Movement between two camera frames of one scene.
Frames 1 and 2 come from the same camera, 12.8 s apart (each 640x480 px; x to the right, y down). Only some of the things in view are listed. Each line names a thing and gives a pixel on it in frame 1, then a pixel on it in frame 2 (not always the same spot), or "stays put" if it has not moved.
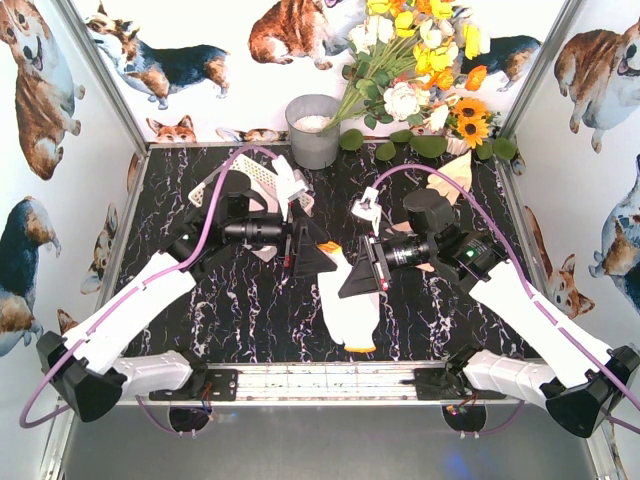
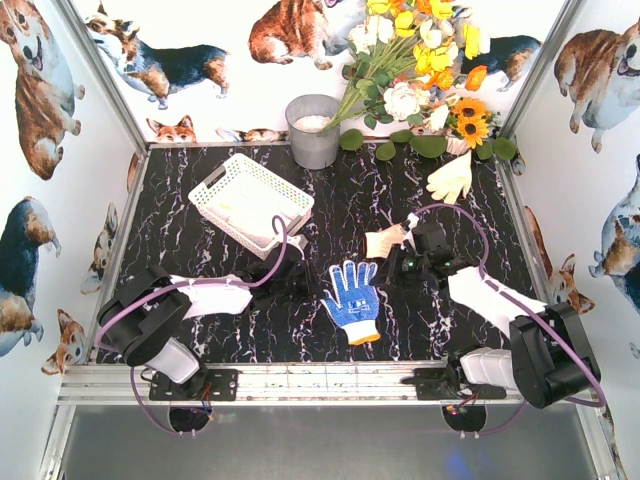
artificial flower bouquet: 408,55 stays put
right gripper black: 376,265 to 400,262
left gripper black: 291,245 to 295,270
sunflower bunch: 472,120 stays put
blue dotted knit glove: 333,281 to 356,307
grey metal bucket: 307,115 stays put
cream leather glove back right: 459,170 stays put
